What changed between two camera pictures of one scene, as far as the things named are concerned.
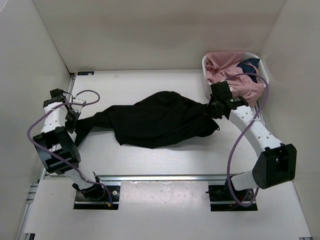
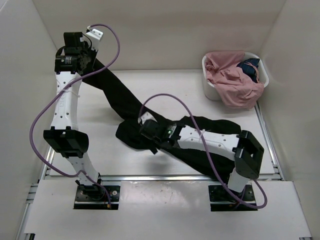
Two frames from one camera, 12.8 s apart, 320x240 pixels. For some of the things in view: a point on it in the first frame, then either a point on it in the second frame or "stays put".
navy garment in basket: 249,66 stays put
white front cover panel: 165,209 stays put
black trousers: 160,119 → 148,129
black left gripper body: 71,117 → 89,54
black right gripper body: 212,107 → 152,147
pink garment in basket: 221,66 stays put
